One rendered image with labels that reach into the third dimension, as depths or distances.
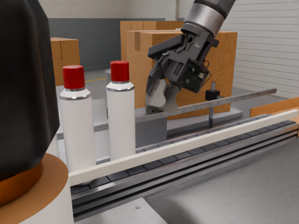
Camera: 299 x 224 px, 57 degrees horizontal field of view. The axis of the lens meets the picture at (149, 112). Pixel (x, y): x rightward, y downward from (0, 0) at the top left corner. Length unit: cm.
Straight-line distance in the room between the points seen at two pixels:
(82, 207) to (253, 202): 31
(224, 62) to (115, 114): 53
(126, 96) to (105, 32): 654
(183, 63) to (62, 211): 43
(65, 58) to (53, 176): 390
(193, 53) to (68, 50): 358
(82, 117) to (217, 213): 29
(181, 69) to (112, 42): 661
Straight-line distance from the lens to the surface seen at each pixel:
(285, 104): 116
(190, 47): 58
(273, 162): 73
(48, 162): 19
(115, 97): 49
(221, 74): 94
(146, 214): 44
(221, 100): 72
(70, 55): 409
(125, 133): 51
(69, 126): 46
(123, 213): 44
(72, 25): 659
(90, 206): 51
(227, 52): 94
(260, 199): 59
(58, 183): 17
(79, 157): 48
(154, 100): 58
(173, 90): 61
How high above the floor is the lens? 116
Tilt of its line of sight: 19 degrees down
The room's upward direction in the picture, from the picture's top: straight up
